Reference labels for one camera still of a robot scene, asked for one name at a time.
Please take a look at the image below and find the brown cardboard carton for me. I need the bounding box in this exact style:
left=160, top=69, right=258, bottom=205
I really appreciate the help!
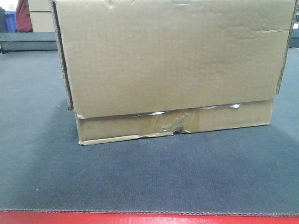
left=50, top=0, right=299, bottom=146

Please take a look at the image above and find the dark grey conveyor belt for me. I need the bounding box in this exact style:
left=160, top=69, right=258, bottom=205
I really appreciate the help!
left=0, top=49, right=299, bottom=216

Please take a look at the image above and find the red conveyor edge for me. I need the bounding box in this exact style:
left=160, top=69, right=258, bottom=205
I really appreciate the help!
left=0, top=211, right=299, bottom=224

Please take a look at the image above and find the cardboard box with black label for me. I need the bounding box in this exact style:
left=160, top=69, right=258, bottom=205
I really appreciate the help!
left=28, top=0, right=55, bottom=33

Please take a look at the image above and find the person in red clothing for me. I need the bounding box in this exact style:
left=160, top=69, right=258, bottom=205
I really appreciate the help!
left=15, top=0, right=33, bottom=33

